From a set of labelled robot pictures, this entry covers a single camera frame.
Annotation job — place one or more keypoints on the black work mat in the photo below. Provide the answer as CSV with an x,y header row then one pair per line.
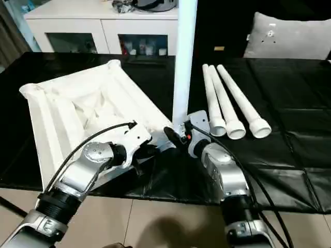
x,y
300,155

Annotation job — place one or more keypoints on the dark gear on cabinet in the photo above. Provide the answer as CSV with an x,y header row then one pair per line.
x,y
150,5

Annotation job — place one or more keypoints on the grey cushion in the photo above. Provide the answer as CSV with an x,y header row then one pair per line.
x,y
295,36

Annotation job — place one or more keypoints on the white cabinet with glass doors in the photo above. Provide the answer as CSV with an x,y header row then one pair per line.
x,y
103,26

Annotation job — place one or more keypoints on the small yellow label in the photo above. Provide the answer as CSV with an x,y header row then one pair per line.
x,y
220,48

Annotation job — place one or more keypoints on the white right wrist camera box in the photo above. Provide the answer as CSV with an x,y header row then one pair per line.
x,y
197,121

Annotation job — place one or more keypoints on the white plastic table leg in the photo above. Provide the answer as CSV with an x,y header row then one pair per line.
x,y
184,62
243,103
225,106
213,101

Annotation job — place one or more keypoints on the black metal bench leg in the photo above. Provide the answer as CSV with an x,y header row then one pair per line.
x,y
10,205

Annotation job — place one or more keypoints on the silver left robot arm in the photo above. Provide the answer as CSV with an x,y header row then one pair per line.
x,y
77,175

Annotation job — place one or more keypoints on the grey curtain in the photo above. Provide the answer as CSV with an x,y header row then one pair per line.
x,y
10,31

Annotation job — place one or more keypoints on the white plastic table top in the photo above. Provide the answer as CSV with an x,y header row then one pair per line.
x,y
67,103

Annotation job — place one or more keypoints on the black cabinet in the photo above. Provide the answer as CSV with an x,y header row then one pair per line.
x,y
222,26

